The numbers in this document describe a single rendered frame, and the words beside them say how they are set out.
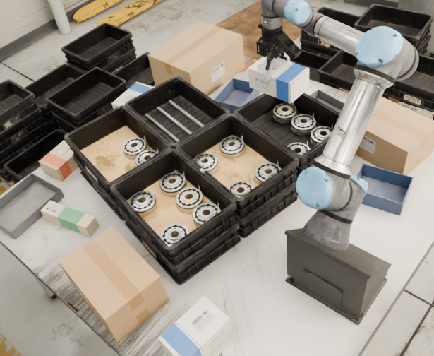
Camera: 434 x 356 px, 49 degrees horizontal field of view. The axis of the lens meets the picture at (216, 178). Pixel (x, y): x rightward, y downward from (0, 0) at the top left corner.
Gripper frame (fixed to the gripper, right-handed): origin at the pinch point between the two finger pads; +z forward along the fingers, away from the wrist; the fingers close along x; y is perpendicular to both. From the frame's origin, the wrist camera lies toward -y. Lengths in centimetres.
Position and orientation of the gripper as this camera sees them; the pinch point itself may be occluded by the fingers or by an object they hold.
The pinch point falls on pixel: (278, 74)
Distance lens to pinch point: 189.5
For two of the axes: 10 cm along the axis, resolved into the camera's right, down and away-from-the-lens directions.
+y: -7.5, -4.1, 5.2
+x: -6.5, 5.9, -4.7
